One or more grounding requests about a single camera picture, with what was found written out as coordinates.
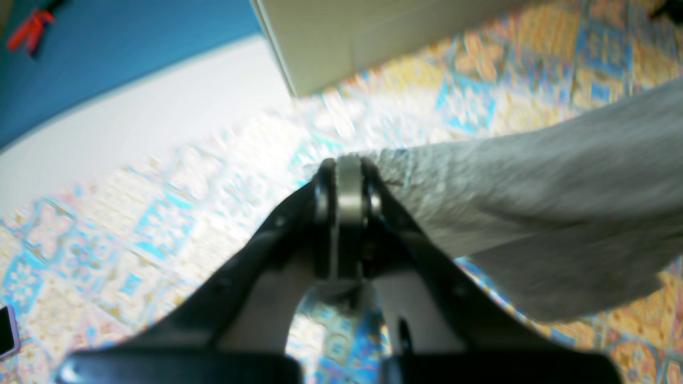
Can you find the black smartphone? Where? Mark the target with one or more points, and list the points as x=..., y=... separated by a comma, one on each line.
x=10, y=340

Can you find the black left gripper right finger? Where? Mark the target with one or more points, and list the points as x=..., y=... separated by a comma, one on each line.
x=443, y=327

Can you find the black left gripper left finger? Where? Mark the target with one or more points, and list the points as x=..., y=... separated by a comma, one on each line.
x=234, y=328

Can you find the red black clamp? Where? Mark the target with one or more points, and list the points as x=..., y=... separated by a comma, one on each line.
x=30, y=32

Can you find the grey t-shirt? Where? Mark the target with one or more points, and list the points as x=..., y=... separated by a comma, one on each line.
x=566, y=221

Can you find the patterned tablecloth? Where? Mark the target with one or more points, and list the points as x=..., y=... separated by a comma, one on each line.
x=105, y=258

